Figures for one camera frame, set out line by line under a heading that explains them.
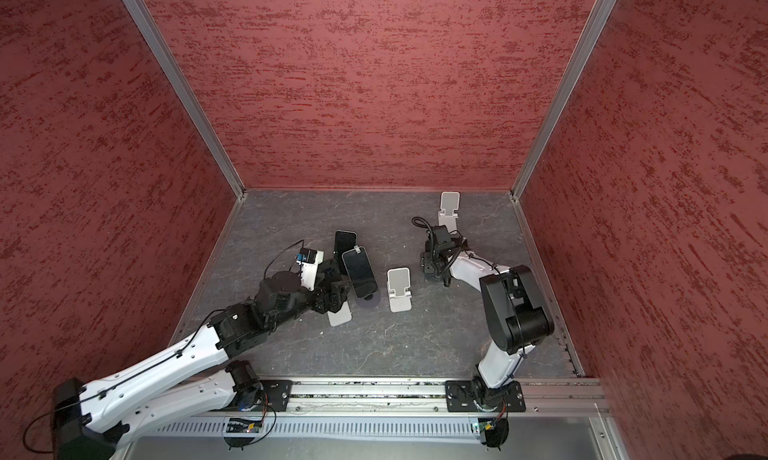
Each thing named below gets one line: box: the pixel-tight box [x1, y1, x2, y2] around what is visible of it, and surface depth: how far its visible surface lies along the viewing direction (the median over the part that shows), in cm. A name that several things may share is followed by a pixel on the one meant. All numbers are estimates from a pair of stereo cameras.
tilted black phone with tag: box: [342, 245, 379, 298], surface depth 87 cm
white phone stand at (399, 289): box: [387, 267, 412, 313], surface depth 89 cm
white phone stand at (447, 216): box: [438, 192, 460, 233], surface depth 109 cm
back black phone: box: [334, 230, 358, 275], surface depth 92 cm
